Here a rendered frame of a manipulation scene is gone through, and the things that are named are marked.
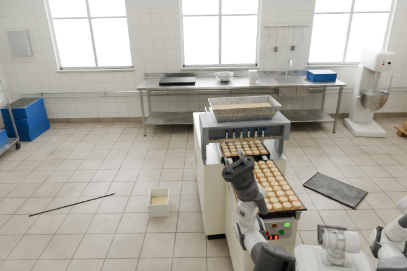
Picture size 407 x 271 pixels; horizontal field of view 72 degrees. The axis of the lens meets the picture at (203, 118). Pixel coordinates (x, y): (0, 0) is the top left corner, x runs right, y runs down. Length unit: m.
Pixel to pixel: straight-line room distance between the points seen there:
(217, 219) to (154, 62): 3.40
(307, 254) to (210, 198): 1.53
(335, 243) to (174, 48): 4.56
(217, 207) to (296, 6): 3.85
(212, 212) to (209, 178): 0.36
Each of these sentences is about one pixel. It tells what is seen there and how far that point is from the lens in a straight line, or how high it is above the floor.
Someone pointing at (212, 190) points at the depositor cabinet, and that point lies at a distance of 2.52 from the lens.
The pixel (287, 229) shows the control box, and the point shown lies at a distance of 1.93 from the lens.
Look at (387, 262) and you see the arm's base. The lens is 1.24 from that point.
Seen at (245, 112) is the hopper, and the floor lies 1.27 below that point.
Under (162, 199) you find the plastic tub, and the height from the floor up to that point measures 0.06.
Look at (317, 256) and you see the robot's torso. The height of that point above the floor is 1.24.
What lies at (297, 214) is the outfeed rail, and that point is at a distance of 1.87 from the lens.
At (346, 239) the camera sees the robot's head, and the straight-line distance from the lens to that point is 1.09.
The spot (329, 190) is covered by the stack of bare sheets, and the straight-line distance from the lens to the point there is 3.74.
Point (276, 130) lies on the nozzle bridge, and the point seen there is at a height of 1.07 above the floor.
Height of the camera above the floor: 2.05
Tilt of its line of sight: 21 degrees down
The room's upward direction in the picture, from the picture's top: 1 degrees counter-clockwise
